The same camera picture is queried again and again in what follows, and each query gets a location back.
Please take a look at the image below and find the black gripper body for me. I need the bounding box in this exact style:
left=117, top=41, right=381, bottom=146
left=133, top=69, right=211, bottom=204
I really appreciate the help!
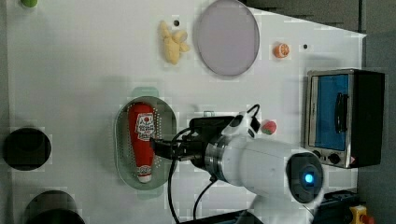
left=172, top=116, right=234, bottom=170

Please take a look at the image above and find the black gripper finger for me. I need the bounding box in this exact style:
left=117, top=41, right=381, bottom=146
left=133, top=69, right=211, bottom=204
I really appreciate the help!
left=150, top=138, right=175, bottom=160

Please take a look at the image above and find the red plush ketchup bottle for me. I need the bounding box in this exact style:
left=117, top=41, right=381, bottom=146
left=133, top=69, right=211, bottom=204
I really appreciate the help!
left=127, top=102, right=155, bottom=184

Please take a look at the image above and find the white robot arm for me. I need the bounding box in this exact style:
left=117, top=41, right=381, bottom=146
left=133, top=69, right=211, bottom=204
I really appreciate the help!
left=150, top=115, right=324, bottom=224

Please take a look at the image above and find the red plush strawberry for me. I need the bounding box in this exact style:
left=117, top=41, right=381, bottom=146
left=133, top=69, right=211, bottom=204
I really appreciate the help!
left=261, top=120, right=277, bottom=135

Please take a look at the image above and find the yellow plush banana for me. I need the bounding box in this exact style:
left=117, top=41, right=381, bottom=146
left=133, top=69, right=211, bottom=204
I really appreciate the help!
left=160, top=21, right=191, bottom=65

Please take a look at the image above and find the purple round plate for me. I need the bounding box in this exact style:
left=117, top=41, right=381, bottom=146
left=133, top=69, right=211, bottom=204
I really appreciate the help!
left=195, top=0, right=260, bottom=76

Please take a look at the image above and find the orange slice toy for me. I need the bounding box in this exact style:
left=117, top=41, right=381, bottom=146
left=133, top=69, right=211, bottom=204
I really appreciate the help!
left=273, top=43, right=290, bottom=59

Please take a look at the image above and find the black round container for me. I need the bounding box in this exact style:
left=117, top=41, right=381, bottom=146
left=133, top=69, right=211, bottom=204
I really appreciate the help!
left=24, top=190, right=86, bottom=224
left=3, top=127, right=52, bottom=171

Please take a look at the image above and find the silver toaster oven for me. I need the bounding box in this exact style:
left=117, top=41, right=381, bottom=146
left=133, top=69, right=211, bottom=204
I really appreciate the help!
left=304, top=69, right=385, bottom=169

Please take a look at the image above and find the yellow emergency stop button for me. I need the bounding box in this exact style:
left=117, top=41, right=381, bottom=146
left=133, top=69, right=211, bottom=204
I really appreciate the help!
left=349, top=205, right=376, bottom=224

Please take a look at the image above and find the green round object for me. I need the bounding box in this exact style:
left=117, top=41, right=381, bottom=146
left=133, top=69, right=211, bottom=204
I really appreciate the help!
left=21, top=0, right=38, bottom=7

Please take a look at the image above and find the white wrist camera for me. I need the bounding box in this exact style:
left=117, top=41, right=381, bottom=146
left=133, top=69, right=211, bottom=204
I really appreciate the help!
left=223, top=112, right=261, bottom=138

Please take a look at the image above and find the black cable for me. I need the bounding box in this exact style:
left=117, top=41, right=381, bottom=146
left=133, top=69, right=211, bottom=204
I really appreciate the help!
left=167, top=127, right=219, bottom=224

